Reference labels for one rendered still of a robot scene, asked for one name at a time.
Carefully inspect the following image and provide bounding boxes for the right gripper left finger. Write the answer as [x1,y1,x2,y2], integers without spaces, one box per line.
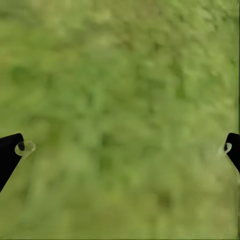
[0,133,36,192]

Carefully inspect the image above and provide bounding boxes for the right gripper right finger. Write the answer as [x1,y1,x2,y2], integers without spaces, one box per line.
[219,133,240,172]

